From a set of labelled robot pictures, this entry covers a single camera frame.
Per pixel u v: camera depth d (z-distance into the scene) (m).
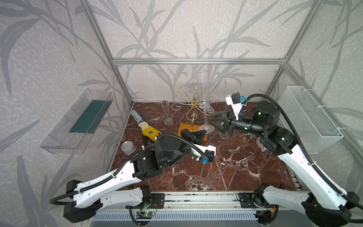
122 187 0.43
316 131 0.60
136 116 1.07
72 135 0.63
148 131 0.99
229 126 0.48
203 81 0.50
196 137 0.51
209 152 0.46
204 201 0.75
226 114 0.55
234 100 0.48
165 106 0.93
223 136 1.00
